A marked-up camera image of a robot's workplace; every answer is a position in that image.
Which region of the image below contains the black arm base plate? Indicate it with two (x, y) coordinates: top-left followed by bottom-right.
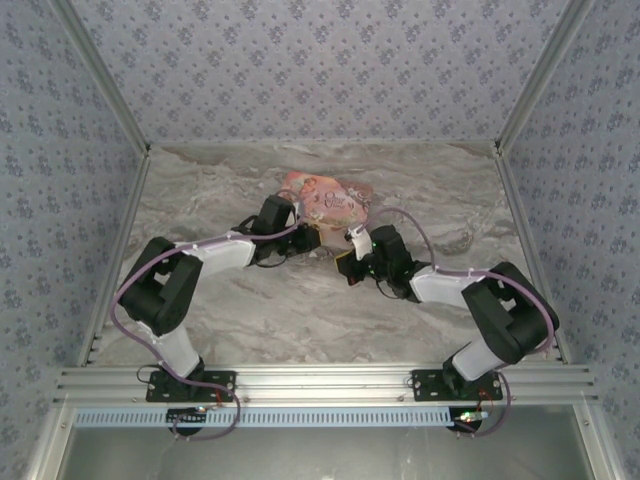
(410, 368), (504, 403)
(145, 368), (238, 404)

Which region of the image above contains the light blue slotted cable duct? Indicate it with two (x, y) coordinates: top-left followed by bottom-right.
(73, 406), (574, 430)

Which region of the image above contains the aluminium frame post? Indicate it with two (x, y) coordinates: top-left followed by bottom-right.
(48, 0), (153, 154)
(493, 0), (600, 154)

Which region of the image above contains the black controller board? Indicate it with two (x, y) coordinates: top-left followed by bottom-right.
(166, 407), (209, 427)
(451, 408), (495, 432)

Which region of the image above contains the pink diary box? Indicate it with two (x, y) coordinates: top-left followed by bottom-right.
(278, 169), (376, 250)

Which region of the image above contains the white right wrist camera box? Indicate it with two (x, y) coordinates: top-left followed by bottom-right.
(344, 223), (373, 262)

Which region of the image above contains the aluminium frame upright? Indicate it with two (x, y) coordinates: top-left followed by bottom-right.
(23, 403), (77, 480)
(571, 402), (629, 480)

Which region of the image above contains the aluminium side rail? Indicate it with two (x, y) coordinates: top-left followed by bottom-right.
(76, 144), (154, 369)
(492, 141), (572, 365)

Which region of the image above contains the aluminium mounting rail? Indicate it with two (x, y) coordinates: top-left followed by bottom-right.
(53, 363), (599, 407)

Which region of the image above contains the grey metal panel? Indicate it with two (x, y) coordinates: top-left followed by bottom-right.
(56, 427), (597, 480)

